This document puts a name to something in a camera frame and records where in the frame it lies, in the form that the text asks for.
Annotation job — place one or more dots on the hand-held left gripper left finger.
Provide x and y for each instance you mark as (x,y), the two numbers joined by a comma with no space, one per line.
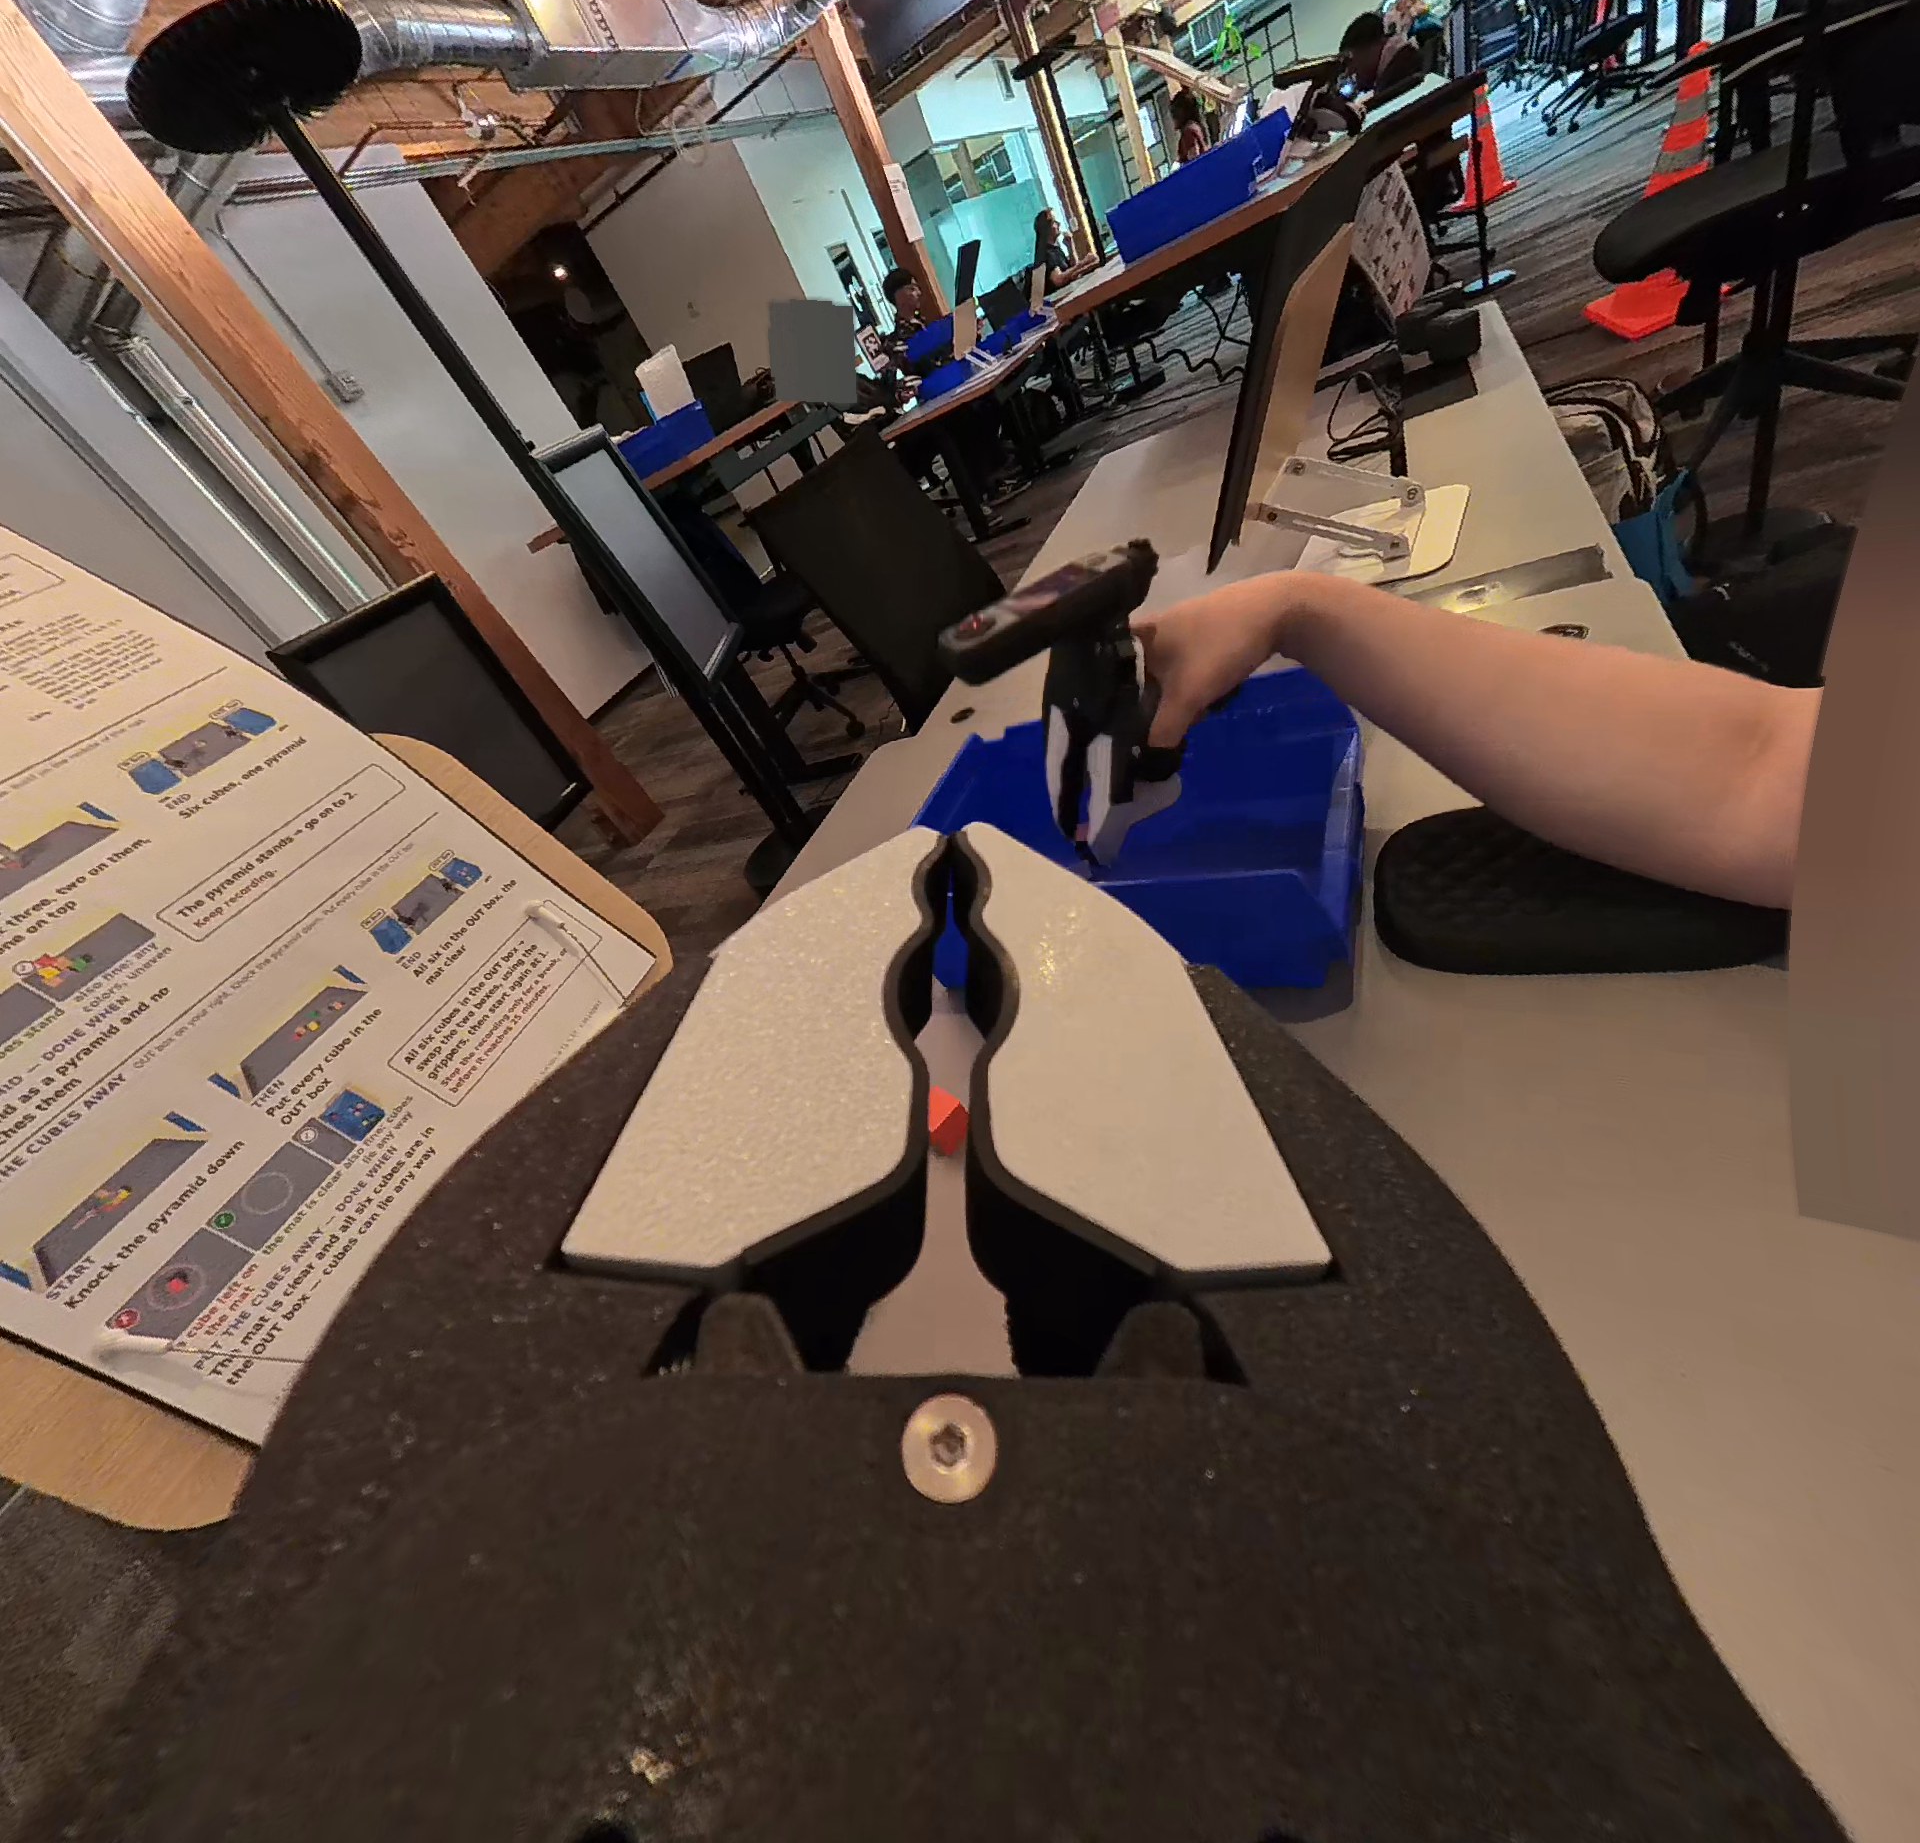
(751,1094)

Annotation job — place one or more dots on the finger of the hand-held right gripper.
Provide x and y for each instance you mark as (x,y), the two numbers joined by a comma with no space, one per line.
(1060,778)
(1113,823)

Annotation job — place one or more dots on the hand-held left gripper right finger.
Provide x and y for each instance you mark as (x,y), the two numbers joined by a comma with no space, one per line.
(1156,1108)

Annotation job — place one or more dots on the blue plastic bin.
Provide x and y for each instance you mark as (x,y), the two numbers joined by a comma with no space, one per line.
(1186,200)
(1246,898)
(975,359)
(666,445)

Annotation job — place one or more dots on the orange wooden cube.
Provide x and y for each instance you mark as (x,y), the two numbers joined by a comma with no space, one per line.
(945,1119)

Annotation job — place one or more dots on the person's right forearm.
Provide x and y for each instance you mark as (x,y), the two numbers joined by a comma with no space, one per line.
(1576,734)

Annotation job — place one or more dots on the person's right hand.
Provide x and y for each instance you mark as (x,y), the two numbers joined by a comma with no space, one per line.
(1215,659)

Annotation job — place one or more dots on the black office chair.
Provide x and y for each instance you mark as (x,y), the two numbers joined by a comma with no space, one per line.
(886,568)
(1756,223)

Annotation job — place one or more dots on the wooden display board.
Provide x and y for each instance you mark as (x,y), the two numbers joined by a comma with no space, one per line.
(1276,373)
(90,1453)

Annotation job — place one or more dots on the black wrist rest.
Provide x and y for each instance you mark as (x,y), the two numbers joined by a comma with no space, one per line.
(1500,898)

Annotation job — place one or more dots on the black framed display panel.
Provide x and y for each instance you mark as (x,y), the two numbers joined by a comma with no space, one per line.
(436,688)

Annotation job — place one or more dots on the printed instruction sheet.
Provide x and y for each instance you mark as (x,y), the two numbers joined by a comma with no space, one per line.
(225,973)

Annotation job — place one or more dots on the grey backpack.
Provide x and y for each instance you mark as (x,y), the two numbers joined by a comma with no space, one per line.
(1612,440)

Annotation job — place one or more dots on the blue bag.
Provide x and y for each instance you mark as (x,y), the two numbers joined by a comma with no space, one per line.
(1650,538)

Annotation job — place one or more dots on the orange traffic cone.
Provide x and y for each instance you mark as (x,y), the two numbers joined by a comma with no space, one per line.
(1485,149)
(1666,223)

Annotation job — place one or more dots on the black bag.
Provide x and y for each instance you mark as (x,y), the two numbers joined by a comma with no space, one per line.
(1771,613)

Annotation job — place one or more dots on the black floor lamp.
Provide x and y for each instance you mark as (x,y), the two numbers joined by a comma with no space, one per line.
(240,65)

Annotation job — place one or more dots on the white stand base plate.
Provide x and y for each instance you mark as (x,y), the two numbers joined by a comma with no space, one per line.
(1395,523)

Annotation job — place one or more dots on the silver ventilation duct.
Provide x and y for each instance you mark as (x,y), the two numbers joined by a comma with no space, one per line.
(436,35)

